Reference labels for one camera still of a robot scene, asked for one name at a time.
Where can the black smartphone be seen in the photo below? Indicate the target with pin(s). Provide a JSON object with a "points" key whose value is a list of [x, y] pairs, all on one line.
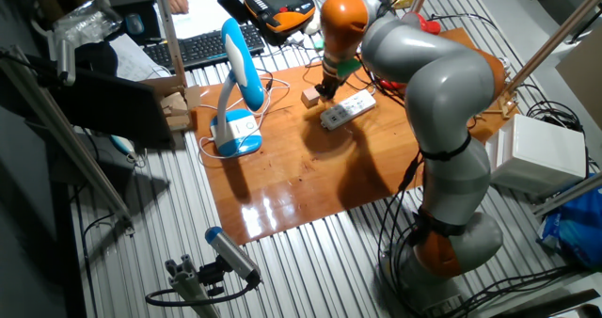
{"points": [[232, 7]]}

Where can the blue white desk lamp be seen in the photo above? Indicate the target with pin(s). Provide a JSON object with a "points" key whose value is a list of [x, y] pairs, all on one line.
{"points": [[242, 73]]}

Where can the blue plastic bag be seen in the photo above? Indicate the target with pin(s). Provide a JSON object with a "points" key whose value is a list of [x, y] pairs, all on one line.
{"points": [[574, 228]]}

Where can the brown wooden board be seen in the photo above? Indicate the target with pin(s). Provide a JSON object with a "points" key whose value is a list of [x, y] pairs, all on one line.
{"points": [[301, 177]]}

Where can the black keyboard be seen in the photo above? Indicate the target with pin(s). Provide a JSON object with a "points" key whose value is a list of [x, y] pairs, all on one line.
{"points": [[207, 47]]}

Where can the red desk lamp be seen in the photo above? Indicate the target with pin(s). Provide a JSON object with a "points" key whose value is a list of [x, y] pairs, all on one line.
{"points": [[425, 25]]}

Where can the printed paper sheet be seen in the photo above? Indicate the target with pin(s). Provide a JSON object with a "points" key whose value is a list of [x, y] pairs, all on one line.
{"points": [[134, 59]]}

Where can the black flat monitor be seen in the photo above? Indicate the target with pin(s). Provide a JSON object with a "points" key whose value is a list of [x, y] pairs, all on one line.
{"points": [[108, 106]]}

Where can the clear plastic bag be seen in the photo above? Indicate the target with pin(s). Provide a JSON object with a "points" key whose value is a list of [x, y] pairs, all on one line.
{"points": [[87, 21]]}

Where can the white paper sheets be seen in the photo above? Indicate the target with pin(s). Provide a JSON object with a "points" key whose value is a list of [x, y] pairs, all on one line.
{"points": [[202, 12]]}

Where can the dark computer mouse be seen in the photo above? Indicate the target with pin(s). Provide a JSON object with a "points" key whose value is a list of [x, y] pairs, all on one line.
{"points": [[134, 24]]}

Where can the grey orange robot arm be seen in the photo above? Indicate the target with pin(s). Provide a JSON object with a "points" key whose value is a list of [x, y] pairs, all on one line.
{"points": [[442, 87]]}

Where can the white rounded object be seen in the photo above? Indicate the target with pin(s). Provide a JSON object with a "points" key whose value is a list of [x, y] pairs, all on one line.
{"points": [[312, 24]]}

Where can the grey camera blue end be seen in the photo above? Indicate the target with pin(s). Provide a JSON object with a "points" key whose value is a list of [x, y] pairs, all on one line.
{"points": [[232, 254]]}

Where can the aluminium camera mount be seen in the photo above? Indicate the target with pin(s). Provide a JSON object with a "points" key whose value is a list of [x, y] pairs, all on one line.
{"points": [[188, 285]]}

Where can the orange black teach pendant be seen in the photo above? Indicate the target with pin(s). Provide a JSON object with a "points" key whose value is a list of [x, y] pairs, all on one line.
{"points": [[282, 7]]}

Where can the light wooden block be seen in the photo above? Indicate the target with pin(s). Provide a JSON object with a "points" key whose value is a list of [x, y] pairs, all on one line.
{"points": [[310, 98]]}

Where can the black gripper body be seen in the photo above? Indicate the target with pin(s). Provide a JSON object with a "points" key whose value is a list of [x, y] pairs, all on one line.
{"points": [[331, 79]]}

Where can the silver metal cylinder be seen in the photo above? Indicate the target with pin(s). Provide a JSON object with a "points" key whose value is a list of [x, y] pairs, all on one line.
{"points": [[66, 61]]}

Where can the white plastic box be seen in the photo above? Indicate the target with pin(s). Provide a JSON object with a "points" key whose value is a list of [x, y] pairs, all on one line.
{"points": [[536, 155]]}

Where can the white power strip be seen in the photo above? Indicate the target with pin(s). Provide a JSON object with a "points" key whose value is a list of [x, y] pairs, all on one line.
{"points": [[348, 109]]}

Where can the wooden peg rack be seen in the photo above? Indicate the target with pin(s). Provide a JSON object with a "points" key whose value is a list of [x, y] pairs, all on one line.
{"points": [[498, 101]]}

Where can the bare person hand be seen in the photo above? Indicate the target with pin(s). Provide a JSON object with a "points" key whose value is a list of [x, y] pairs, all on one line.
{"points": [[178, 0]]}

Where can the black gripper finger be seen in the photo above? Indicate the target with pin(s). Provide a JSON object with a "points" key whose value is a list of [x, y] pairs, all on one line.
{"points": [[329, 92], [320, 91]]}

